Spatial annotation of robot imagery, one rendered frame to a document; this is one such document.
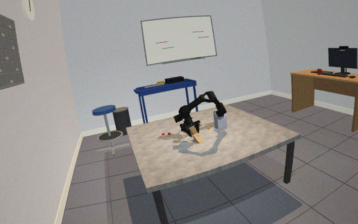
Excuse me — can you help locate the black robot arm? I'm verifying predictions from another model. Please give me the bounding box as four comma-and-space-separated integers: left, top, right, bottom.
174, 91, 227, 123

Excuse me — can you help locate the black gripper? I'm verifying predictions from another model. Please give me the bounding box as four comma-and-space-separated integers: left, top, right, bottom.
181, 117, 201, 137

